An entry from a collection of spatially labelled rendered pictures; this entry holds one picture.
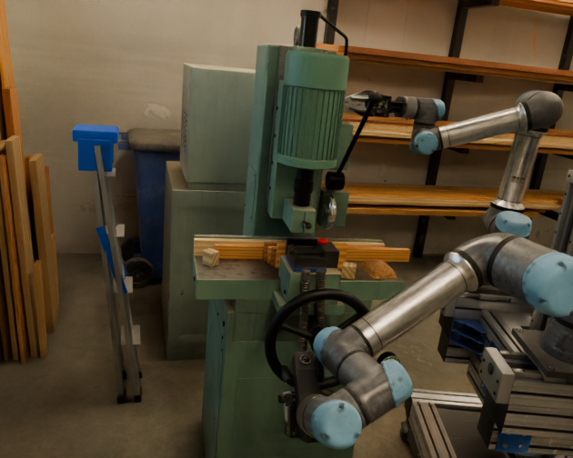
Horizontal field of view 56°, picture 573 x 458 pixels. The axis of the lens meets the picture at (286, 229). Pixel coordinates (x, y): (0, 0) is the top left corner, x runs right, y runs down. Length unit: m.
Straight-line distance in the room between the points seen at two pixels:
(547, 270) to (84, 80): 3.26
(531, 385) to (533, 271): 0.54
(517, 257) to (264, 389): 0.86
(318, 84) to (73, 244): 2.92
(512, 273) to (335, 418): 0.45
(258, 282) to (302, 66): 0.59
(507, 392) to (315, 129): 0.85
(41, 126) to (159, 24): 1.02
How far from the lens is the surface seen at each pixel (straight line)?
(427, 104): 1.98
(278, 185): 1.67
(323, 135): 1.49
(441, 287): 1.13
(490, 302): 2.00
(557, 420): 1.66
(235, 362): 1.59
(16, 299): 2.72
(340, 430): 0.93
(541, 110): 1.91
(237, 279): 1.47
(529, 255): 1.12
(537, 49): 4.89
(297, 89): 1.48
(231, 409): 1.68
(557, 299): 1.11
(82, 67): 3.85
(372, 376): 0.98
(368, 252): 1.71
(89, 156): 2.14
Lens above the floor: 1.49
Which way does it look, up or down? 18 degrees down
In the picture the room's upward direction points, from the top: 6 degrees clockwise
